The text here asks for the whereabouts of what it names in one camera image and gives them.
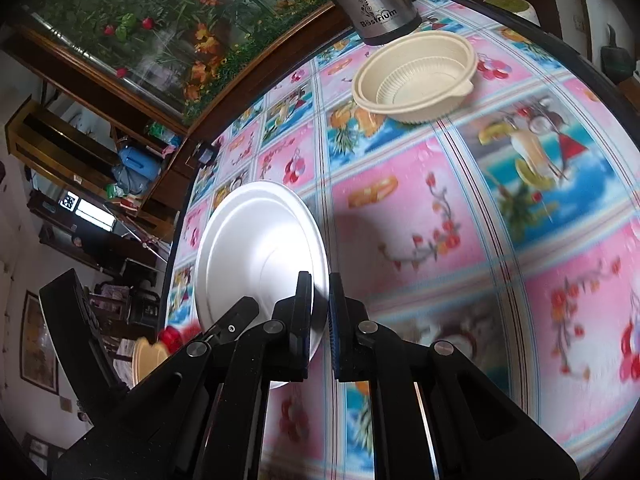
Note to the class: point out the beige ribbed plastic bowl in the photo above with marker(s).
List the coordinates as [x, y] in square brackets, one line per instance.
[420, 80]
[147, 357]

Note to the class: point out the white foam bowl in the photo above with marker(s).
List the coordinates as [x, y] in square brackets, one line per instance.
[260, 240]

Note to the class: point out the dark green figurine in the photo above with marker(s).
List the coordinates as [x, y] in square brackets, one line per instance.
[617, 57]

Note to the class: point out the green packet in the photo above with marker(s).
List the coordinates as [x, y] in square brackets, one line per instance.
[162, 132]

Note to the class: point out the red glass plate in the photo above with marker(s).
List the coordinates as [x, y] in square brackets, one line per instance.
[175, 337]

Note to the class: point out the blue plastic container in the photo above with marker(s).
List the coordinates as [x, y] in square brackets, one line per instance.
[137, 162]

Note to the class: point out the bright window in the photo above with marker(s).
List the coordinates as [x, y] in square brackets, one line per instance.
[92, 215]

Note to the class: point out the framed flower painting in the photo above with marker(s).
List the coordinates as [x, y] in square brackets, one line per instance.
[175, 25]

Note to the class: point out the white pot with green rim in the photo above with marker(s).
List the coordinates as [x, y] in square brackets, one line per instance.
[512, 10]

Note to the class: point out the framed wall picture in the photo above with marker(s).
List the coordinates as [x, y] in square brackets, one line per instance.
[39, 345]

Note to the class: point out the pink printed tablecloth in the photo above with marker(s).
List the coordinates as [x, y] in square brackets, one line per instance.
[450, 260]

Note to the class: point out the small black box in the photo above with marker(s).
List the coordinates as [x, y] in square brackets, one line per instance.
[205, 154]

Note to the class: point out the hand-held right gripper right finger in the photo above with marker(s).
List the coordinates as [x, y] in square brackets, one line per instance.
[336, 340]

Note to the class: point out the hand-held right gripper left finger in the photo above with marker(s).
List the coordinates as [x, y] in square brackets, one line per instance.
[300, 330]

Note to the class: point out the wooden wall shelf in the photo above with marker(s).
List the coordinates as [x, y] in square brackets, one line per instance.
[60, 145]

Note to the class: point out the stainless steel thermos jug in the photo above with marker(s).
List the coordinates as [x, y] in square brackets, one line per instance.
[370, 5]

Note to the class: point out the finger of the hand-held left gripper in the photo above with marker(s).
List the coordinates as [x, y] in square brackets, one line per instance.
[235, 317]

